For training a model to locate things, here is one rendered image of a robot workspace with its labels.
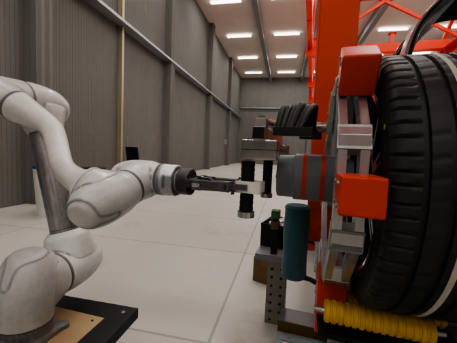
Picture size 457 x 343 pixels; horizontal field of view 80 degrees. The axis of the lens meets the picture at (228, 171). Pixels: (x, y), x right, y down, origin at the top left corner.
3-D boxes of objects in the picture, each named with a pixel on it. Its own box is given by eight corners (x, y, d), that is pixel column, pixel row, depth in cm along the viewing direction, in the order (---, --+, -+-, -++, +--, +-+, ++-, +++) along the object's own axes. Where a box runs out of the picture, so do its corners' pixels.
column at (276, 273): (283, 326, 144) (287, 249, 141) (264, 322, 147) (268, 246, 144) (284, 316, 154) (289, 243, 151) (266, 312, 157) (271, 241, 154)
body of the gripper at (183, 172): (185, 192, 81) (215, 194, 78) (171, 196, 72) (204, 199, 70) (186, 167, 80) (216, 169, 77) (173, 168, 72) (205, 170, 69)
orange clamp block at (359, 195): (374, 209, 53) (386, 220, 44) (332, 206, 55) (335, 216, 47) (377, 174, 53) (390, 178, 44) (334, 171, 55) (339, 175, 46)
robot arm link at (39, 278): (-25, 329, 78) (-23, 256, 77) (31, 297, 96) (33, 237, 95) (24, 341, 76) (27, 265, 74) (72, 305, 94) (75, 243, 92)
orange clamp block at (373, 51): (375, 96, 60) (383, 54, 54) (336, 96, 62) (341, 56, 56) (370, 84, 65) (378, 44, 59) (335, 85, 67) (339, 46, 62)
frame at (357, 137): (358, 324, 55) (381, 48, 51) (324, 318, 57) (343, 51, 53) (335, 242, 107) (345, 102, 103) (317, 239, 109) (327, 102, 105)
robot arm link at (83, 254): (37, 299, 96) (81, 273, 118) (77, 295, 93) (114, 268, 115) (-8, 84, 94) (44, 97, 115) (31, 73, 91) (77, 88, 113)
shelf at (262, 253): (292, 265, 122) (292, 258, 121) (254, 259, 127) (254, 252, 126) (296, 237, 163) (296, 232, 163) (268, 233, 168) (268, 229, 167)
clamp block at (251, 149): (276, 160, 65) (277, 138, 65) (240, 158, 68) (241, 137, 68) (279, 160, 70) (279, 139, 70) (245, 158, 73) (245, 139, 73)
